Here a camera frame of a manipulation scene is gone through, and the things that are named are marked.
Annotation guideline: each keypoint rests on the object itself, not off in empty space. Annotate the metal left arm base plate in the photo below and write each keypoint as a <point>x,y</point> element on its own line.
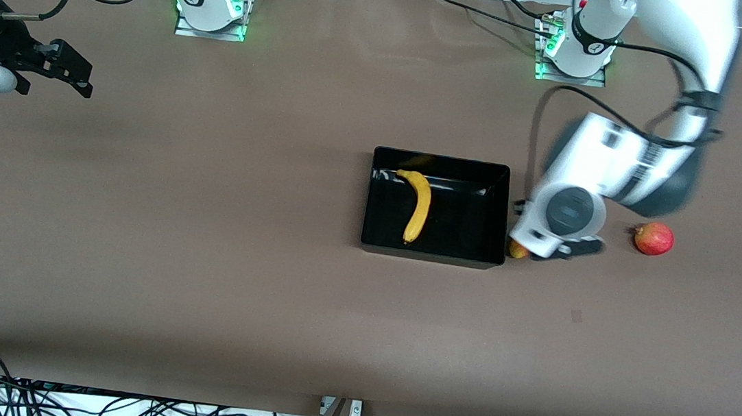
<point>591,81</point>

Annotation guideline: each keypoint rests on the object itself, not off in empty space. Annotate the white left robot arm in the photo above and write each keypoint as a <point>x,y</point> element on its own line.
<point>597,156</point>

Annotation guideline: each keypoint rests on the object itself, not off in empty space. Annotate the small metal bracket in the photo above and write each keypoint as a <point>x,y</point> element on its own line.
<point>353,408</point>

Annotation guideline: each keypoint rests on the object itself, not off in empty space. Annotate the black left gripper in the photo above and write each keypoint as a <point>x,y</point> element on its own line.
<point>520,201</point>

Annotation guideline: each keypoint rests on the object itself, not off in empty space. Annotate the red yellow mango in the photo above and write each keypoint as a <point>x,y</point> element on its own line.
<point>518,251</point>

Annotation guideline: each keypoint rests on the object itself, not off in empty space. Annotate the yellow banana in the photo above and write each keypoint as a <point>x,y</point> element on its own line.
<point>421,206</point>

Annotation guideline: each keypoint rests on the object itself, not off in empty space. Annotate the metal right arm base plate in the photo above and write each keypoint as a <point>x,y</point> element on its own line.
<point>186,31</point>

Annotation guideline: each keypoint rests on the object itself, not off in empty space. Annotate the black plastic box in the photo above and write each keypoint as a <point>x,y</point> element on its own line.
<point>458,234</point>

